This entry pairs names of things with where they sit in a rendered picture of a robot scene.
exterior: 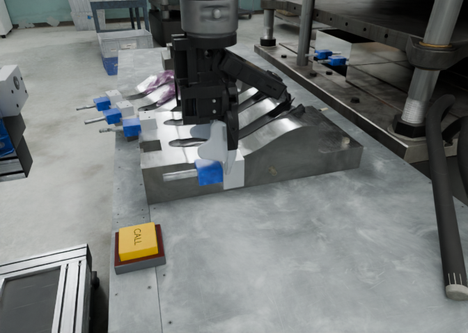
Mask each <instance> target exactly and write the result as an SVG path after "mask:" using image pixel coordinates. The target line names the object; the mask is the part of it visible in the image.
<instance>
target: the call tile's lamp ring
mask: <svg viewBox="0 0 468 333"><path fill-rule="evenodd" d="M156 227H157V237H158V243H159V254H154V255H151V256H144V257H141V258H135V259H131V260H128V261H121V262H119V232H115V259H114V267H116V266H119V265H126V264H129V263H136V262H139V261H145V260H148V259H152V258H158V257H162V256H164V248H163V243H162V234H161V228H160V224H156V225H155V228H156Z"/></svg>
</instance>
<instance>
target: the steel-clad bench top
mask: <svg viewBox="0 0 468 333"><path fill-rule="evenodd" d="M225 48H226V49H228V50H230V51H232V52H233V53H235V54H237V55H238V56H241V57H242V58H244V59H246V60H248V61H249V62H251V63H253V64H254V65H257V66H258V67H259V68H262V69H264V70H266V71H267V70H269V71H271V72H274V73H276V74H277V75H278V76H280V78H282V80H283V83H284V84H285V85H286V86H287V92H288V93H290V94H291V100H292V99H293V98H295V99H294V100H293V102H292V104H291V105H293V106H295V107H297V106H298V105H299V104H302V105H304V106H308V105H312V106H313V107H315V108H316V109H323V108H328V109H327V110H324V111H320V112H321V113H322V114H323V115H325V116H326V117H327V118H328V119H329V120H331V121H332V122H333V123H335V124H336V125H337V126H339V127H340V128H341V129H342V130H344V131H345V132H346V133H348V134H349V135H350V136H351V137H352V138H354V139H355V140H356V141H358V142H359V143H360V144H361V145H362V146H364V149H363V153H362V156H361V161H360V165H359V168H356V169H349V170H344V171H337V172H333V173H326V174H321V175H316V176H309V177H305V178H298V179H293V180H286V181H281V182H277V183H270V184H265V185H258V186H253V187H246V188H242V189H234V190H230V191H225V192H218V193H214V194H206V195H202V196H195V197H190V198H186V199H178V200H175V201H167V202H162V203H155V204H150V205H148V202H147V198H146V191H145V187H144V182H143V175H142V170H141V157H140V153H141V152H140V146H139V140H138V139H137V140H134V141H129V142H127V140H126V139H125V137H124V136H123V135H122V134H121V133H120V131H118V132H116V136H115V155H114V191H113V210H112V229H111V265H110V284H109V321H108V333H162V331H163V333H468V300H465V301H457V300H452V299H450V298H448V297H447V296H446V289H445V285H444V274H443V268H442V257H441V252H440V246H439V235H438V230H437V219H436V213H435V202H434V196H433V190H432V181H431V179H429V178H428V177H426V176H425V175H423V174H422V173H421V172H420V171H418V170H417V169H415V168H414V167H413V166H411V165H410V164H408V163H407V162H406V161H405V160H403V159H401V158H400V157H399V156H397V155H396V154H395V153H393V152H392V151H390V150H389V149H388V148H386V147H385V146H383V145H382V144H381V143H380V142H378V141H377V140H375V139H374V138H372V137H371V136H370V135H369V134H367V133H365V132H364V131H363V130H362V129H360V128H359V127H357V126H356V125H355V124H353V123H352V122H350V121H349V120H348V119H346V118H345V117H344V116H342V115H341V114H339V113H338V112H337V111H335V110H334V109H332V108H331V107H330V106H329V105H327V104H325V103H324V102H323V101H322V100H320V99H319V98H317V97H316V96H314V94H312V93H310V92H309V91H308V90H306V89H305V88H304V87H302V86H301V85H299V84H298V83H297V82H295V81H294V80H293V79H291V78H289V76H287V75H286V74H284V73H283V72H281V71H280V70H279V69H277V68H276V67H274V66H273V65H272V64H271V63H269V62H268V61H266V60H265V59H264V58H262V57H261V56H259V55H258V54H257V53H255V52H254V51H253V50H251V49H249V48H248V47H247V46H246V45H244V44H243V43H241V42H237V44H236V45H233V46H231V47H225ZM162 50H167V48H166V47H160V48H150V49H129V50H118V81H117V91H124V90H127V89H131V88H134V87H136V86H138V85H139V84H141V83H142V82H144V81H145V80H146V79H147V78H149V76H151V75H153V74H154V73H156V72H159V71H164V69H163V66H162V55H161V51H162ZM133 61H134V62H133ZM134 73H135V74H134ZM135 80H136V81H135ZM453 202H454V206H455V213H456V218H457V223H458V230H459V234H460V241H461V246H462V253H463V258H464V262H465V269H466V273H467V281H468V206H466V205H465V204H464V203H462V202H461V201H459V200H458V199H456V198H455V197H454V196H453ZM149 209H150V212H149ZM150 222H154V223H155V225H156V224H160V225H161V229H162V238H163V243H164V253H165V258H166V264H165V265H159V266H156V271H155V267H152V268H146V269H143V270H137V271H133V272H128V273H124V274H118V275H116V272H115V269H114V246H115V232H119V229H121V228H125V227H128V226H136V225H140V224H147V223H150ZM156 273H157V277H156ZM157 287H158V290H157ZM158 293H159V297H158ZM159 306H160V310H159ZM160 312H161V316H160ZM161 319H162V322H161Z"/></svg>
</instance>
